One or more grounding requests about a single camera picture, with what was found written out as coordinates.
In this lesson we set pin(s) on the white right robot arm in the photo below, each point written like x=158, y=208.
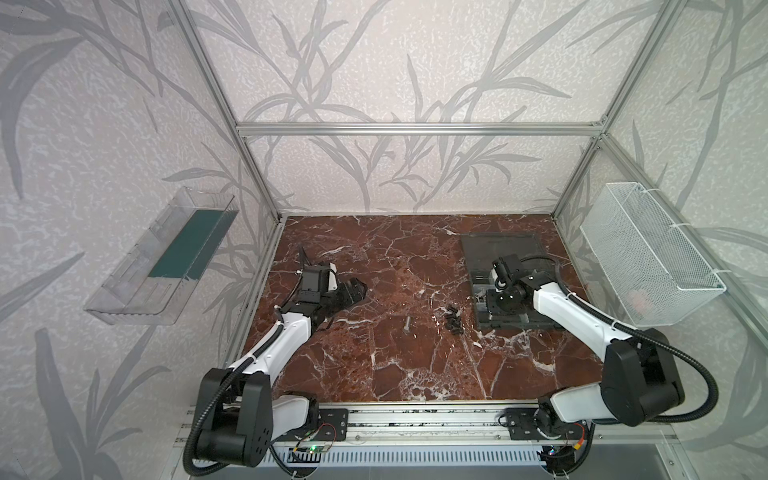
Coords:
x=640, y=380

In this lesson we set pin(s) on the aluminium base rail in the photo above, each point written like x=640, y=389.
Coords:
x=443, y=423

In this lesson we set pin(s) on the black socket screw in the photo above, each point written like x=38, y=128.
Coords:
x=452, y=320

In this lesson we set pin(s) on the pink object in basket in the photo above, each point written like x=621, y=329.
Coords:
x=640, y=301

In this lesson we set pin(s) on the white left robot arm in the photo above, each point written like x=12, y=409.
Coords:
x=237, y=419

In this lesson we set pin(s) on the clear plastic organizer box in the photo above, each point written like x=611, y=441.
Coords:
x=480, y=250

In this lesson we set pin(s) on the aluminium frame post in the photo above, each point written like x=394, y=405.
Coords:
x=661, y=27

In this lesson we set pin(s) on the aluminium rear crossbar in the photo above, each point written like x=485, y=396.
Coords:
x=254, y=129

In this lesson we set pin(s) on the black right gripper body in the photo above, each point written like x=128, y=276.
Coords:
x=498, y=302

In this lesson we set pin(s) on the clear wall shelf green bottom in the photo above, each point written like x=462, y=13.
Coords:
x=155, y=280

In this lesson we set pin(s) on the white wire mesh basket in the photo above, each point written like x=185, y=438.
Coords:
x=639, y=246

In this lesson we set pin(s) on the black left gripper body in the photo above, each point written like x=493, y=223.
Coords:
x=334, y=300

